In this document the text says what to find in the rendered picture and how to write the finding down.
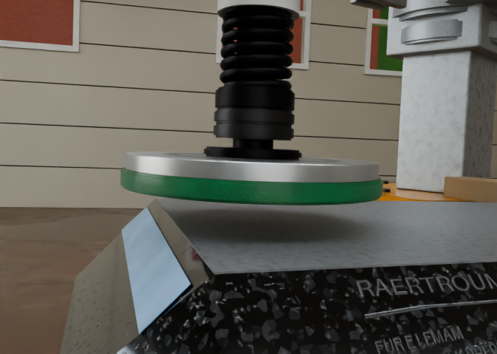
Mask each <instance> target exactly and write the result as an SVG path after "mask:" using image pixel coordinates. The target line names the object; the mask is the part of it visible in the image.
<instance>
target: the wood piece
mask: <svg viewBox="0 0 497 354"><path fill-rule="evenodd" d="M444 197H449V198H455V199H460V200H469V201H473V202H497V179H489V178H481V177H444Z"/></svg>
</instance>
